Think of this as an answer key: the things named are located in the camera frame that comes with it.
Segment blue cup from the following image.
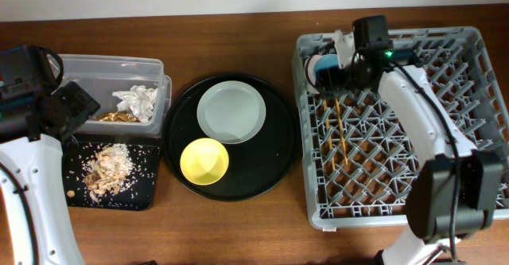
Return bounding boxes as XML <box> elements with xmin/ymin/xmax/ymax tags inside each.
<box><xmin>313</xmin><ymin>54</ymin><xmax>344</xmax><ymax>90</ymax></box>

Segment wooden chopstick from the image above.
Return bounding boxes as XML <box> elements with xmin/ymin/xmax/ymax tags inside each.
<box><xmin>334</xmin><ymin>97</ymin><xmax>348</xmax><ymax>166</ymax></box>
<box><xmin>323</xmin><ymin>100</ymin><xmax>336</xmax><ymax>171</ymax></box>

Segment gold brown snack wrapper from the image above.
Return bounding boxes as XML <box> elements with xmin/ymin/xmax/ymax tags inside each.
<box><xmin>95</xmin><ymin>111</ymin><xmax>140</xmax><ymax>123</ymax></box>

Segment food scraps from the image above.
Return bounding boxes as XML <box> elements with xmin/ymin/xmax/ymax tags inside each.
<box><xmin>64</xmin><ymin>143</ymin><xmax>134</xmax><ymax>202</ymax></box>

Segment white tissue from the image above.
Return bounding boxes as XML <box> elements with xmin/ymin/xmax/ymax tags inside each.
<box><xmin>112</xmin><ymin>85</ymin><xmax>158</xmax><ymax>123</ymax></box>

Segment grey plate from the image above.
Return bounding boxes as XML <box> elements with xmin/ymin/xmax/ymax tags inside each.
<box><xmin>196</xmin><ymin>80</ymin><xmax>266</xmax><ymax>144</ymax></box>

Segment yellow bowl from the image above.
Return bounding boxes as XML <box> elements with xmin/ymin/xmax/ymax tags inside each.
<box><xmin>180</xmin><ymin>138</ymin><xmax>229</xmax><ymax>185</ymax></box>

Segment pink cup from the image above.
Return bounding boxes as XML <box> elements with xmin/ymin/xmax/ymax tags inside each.
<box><xmin>304</xmin><ymin>55</ymin><xmax>324</xmax><ymax>94</ymax></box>

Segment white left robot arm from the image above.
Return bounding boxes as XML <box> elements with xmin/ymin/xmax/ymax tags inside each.
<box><xmin>1</xmin><ymin>82</ymin><xmax>100</xmax><ymax>264</ymax></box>

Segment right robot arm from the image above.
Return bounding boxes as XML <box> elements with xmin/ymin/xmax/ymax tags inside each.
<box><xmin>305</xmin><ymin>49</ymin><xmax>503</xmax><ymax>264</ymax></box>

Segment clear plastic waste bin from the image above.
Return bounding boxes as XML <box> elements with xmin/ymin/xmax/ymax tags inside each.
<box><xmin>60</xmin><ymin>54</ymin><xmax>172</xmax><ymax>137</ymax></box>

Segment grey dishwasher rack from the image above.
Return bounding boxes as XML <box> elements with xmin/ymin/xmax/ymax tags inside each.
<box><xmin>292</xmin><ymin>27</ymin><xmax>508</xmax><ymax>231</ymax></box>

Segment black rectangular tray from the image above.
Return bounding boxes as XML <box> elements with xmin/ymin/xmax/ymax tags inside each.
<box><xmin>62</xmin><ymin>134</ymin><xmax>161</xmax><ymax>211</ymax></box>

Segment round black serving tray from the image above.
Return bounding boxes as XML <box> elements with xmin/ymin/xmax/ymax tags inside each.
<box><xmin>161</xmin><ymin>72</ymin><xmax>301</xmax><ymax>201</ymax></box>

